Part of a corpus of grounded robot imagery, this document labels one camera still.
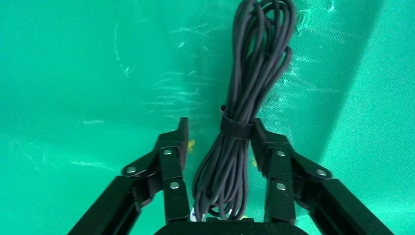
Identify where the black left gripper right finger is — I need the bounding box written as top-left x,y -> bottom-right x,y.
250,117 -> 395,235

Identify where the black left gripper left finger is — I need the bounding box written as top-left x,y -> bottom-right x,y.
66,117 -> 192,235

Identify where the black data cable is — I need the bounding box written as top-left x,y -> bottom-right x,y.
191,0 -> 298,223

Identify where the green table cloth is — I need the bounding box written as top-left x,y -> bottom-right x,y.
0,0 -> 415,235

